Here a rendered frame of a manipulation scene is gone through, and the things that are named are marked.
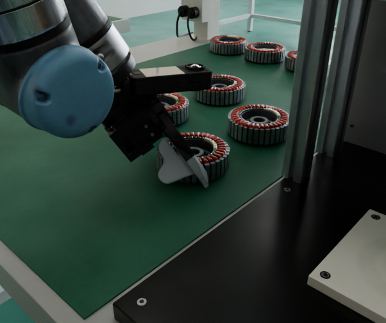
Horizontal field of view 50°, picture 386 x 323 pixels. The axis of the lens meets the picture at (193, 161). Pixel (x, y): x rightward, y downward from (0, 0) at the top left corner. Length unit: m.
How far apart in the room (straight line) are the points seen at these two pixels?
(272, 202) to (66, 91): 0.31
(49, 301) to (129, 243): 0.11
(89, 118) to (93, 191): 0.27
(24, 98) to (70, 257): 0.22
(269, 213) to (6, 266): 0.31
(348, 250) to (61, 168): 0.43
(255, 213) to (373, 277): 0.16
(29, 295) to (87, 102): 0.23
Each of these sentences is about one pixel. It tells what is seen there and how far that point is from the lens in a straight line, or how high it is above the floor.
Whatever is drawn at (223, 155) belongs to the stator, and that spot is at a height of 0.78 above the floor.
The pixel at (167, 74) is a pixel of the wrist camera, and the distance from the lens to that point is 0.56.
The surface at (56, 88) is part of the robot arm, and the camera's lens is 0.33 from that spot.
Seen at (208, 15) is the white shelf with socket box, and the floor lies 0.83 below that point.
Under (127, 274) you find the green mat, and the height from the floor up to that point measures 0.75.
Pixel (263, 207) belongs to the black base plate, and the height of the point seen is 0.77.
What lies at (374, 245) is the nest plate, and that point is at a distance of 0.49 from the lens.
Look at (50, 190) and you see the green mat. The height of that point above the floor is 0.75.
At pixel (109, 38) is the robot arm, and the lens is 0.52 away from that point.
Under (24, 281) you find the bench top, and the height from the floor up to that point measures 0.75.
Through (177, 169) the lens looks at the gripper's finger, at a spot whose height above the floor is 0.79.
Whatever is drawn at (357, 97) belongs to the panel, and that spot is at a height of 0.85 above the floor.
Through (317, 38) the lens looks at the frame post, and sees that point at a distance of 0.52.
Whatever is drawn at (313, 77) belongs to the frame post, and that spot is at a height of 0.92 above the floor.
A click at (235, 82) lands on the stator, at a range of 0.91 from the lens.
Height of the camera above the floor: 1.08
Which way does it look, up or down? 30 degrees down
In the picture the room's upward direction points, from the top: straight up
